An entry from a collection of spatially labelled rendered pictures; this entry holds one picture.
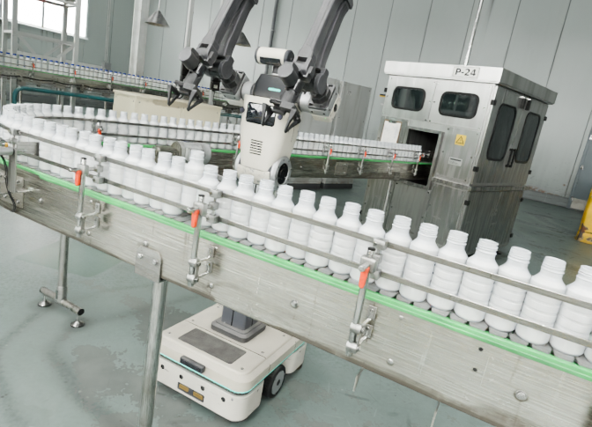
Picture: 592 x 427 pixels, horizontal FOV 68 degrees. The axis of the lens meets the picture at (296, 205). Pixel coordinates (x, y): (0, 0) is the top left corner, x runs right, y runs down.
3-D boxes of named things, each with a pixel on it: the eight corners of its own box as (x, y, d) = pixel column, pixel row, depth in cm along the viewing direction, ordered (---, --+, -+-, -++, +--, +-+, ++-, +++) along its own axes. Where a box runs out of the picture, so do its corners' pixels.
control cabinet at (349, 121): (333, 182, 872) (352, 84, 830) (352, 188, 838) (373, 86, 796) (304, 182, 815) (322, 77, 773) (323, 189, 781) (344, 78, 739)
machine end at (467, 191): (420, 224, 640) (454, 83, 597) (510, 254, 551) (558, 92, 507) (351, 231, 530) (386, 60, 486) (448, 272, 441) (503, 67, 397)
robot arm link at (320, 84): (359, -2, 177) (337, -3, 181) (351, -26, 164) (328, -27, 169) (321, 98, 171) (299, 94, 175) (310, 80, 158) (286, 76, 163)
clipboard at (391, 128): (379, 147, 501) (385, 118, 494) (395, 150, 485) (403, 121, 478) (377, 147, 498) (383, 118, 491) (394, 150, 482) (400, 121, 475)
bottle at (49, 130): (34, 169, 151) (36, 121, 147) (42, 166, 157) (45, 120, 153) (53, 172, 152) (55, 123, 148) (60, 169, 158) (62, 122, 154)
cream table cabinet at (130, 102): (186, 187, 610) (196, 101, 584) (210, 199, 567) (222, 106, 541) (105, 187, 533) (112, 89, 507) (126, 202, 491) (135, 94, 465)
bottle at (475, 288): (470, 325, 87) (493, 247, 84) (447, 311, 92) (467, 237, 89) (489, 321, 91) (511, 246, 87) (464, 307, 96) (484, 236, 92)
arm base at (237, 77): (235, 95, 197) (246, 73, 200) (227, 84, 190) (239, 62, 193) (219, 92, 201) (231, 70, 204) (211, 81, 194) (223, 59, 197)
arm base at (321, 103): (317, 84, 185) (307, 107, 182) (312, 71, 178) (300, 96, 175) (336, 86, 181) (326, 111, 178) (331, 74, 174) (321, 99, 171)
